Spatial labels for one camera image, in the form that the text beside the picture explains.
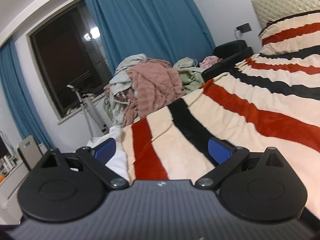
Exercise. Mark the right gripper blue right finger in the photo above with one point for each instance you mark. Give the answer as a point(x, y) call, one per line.
point(229, 161)

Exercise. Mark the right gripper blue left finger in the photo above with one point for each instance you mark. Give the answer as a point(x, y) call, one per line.
point(110, 179)

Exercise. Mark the white shirt garment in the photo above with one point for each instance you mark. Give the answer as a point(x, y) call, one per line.
point(109, 150)

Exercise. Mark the grey white clothes heap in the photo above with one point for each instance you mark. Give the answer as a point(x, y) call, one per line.
point(118, 87)

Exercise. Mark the garment steamer stand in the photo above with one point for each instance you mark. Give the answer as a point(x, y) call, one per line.
point(89, 110)

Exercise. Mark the grey chair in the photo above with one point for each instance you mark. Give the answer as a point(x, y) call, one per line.
point(30, 152)

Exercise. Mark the striped fleece bed blanket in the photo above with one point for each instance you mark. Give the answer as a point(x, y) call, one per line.
point(262, 102)

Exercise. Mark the green blanket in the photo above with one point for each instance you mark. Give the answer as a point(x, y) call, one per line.
point(190, 74)

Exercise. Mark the blue curtain left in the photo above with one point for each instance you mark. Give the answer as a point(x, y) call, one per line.
point(18, 98)

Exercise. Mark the blue curtain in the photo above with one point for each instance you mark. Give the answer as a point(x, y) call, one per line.
point(161, 29)
point(18, 98)

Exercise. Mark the dark window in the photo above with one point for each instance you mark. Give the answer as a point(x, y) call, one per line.
point(69, 52)

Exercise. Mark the pink fluffy blanket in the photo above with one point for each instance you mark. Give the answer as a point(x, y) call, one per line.
point(155, 84)

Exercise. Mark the small pink garment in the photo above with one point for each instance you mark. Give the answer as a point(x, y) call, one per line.
point(209, 61)

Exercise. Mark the white desk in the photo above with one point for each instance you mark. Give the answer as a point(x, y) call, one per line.
point(10, 211)

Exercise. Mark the black armchair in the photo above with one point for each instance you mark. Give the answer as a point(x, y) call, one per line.
point(230, 54)

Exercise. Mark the striped pillow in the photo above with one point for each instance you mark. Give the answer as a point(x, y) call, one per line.
point(291, 34)

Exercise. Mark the blue curtain right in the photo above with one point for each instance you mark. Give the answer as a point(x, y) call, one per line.
point(161, 29)

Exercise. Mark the beige quilted headboard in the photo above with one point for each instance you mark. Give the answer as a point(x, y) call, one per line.
point(272, 10)

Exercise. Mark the wall socket with plug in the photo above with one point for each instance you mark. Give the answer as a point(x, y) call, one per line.
point(240, 30)

